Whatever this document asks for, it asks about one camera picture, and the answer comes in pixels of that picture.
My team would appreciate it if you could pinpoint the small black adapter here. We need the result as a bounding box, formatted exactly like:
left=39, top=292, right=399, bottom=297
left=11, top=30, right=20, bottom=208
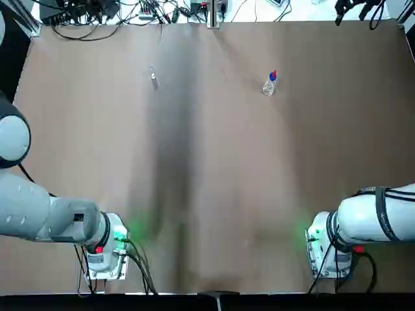
left=102, top=1, right=119, bottom=19

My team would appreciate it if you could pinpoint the black base cable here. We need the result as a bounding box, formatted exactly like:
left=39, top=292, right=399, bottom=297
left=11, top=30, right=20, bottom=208
left=307, top=238, right=340, bottom=295
left=73, top=243, right=98, bottom=296
left=355, top=248, right=377, bottom=294
left=119, top=252, right=153, bottom=295
left=124, top=238, right=159, bottom=295

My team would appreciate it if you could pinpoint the tangled black cable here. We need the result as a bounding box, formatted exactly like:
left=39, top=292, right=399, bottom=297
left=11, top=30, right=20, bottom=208
left=118, top=0, right=182, bottom=25

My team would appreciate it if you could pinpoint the black clamp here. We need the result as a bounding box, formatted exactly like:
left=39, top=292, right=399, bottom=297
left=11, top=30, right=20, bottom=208
left=196, top=290, right=241, bottom=297

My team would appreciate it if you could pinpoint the dark electronics box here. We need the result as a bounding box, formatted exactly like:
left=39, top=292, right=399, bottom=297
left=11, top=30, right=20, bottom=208
left=189, top=0, right=228, bottom=13

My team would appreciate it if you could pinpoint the silver aluminium post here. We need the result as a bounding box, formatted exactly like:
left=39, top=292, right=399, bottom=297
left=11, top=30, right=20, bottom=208
left=207, top=0, right=222, bottom=29

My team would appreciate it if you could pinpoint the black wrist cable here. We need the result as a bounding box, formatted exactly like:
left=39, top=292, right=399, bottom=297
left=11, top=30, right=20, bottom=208
left=359, top=0, right=387, bottom=30

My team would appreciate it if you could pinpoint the black box with red logo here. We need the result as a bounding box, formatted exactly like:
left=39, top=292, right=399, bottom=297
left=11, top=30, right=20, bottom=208
left=40, top=0, right=87, bottom=25

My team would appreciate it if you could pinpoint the clear bottle with blue cap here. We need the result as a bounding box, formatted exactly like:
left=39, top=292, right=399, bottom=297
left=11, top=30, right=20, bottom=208
left=261, top=71, right=279, bottom=97

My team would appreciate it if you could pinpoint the clear glass sample vial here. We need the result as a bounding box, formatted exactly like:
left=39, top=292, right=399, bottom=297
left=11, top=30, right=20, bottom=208
left=148, top=64, right=161, bottom=90

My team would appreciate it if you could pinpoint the black power brick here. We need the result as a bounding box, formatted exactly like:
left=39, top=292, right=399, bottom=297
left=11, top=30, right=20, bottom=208
left=86, top=0, right=103, bottom=16

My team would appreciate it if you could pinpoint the long black cable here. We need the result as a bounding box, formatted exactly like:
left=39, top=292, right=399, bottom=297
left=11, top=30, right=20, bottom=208
left=51, top=22, right=123, bottom=42

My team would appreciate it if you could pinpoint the silver aluminium frame rail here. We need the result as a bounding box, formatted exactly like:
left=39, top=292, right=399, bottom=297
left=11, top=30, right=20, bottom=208
left=23, top=0, right=42, bottom=37
left=396, top=0, right=415, bottom=33

